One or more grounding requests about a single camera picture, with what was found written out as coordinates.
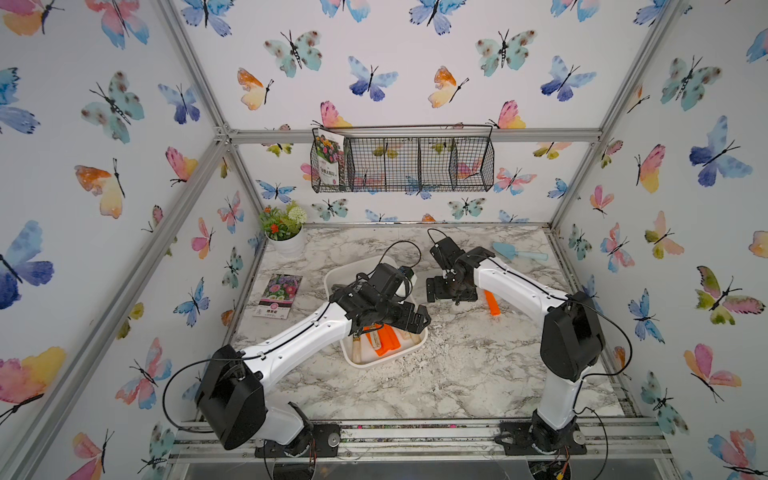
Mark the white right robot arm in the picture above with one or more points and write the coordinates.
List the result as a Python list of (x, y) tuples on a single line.
[(572, 340)]

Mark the teal plastic garden trowel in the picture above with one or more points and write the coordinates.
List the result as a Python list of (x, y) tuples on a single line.
[(510, 252)]

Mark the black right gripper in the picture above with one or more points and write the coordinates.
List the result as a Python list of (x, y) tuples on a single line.
[(438, 292)]

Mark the black wire wall basket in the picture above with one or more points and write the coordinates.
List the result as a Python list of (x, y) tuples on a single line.
[(412, 159)]

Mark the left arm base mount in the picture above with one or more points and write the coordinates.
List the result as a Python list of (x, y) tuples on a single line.
[(289, 433)]

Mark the flower seed packet on table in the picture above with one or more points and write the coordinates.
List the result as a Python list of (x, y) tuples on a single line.
[(278, 296)]

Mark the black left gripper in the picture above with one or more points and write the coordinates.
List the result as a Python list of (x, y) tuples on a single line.
[(406, 309)]

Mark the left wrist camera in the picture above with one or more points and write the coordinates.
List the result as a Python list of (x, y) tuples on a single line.
[(406, 286)]

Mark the seed packet in basket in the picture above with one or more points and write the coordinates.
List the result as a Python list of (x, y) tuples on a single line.
[(329, 148)]

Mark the white plastic storage tray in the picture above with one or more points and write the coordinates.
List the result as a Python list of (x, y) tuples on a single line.
[(344, 275)]

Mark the potted artificial flower plant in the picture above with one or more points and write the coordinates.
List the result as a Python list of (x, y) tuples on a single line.
[(285, 228)]

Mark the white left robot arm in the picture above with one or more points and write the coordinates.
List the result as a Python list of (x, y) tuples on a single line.
[(233, 393)]

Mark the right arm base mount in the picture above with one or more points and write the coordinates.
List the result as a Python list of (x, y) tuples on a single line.
[(535, 436)]

